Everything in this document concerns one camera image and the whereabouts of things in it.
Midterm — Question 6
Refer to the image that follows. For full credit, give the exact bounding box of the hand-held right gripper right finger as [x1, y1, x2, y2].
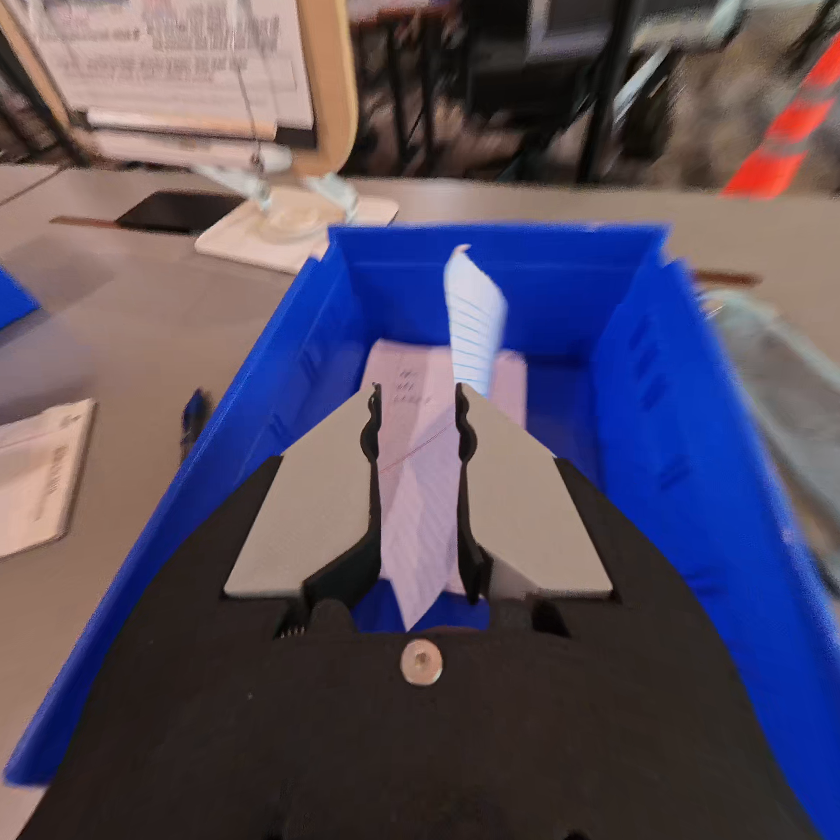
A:
[456, 384, 613, 605]

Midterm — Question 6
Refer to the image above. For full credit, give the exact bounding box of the white lined legal pad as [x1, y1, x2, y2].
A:
[0, 398, 97, 560]

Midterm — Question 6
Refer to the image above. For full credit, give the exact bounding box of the blue retractable pen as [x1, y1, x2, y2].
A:
[178, 387, 212, 463]

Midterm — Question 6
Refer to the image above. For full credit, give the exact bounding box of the blue plastic bin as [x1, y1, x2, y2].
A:
[0, 266, 42, 332]
[3, 223, 840, 840]

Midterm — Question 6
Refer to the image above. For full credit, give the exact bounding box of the handwritten lined paper sheet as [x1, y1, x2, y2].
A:
[364, 244, 527, 632]

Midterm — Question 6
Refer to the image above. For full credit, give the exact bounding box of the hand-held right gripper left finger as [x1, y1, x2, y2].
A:
[224, 384, 383, 608]

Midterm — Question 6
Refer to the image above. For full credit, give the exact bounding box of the orange traffic cone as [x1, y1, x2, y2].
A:
[722, 33, 840, 199]

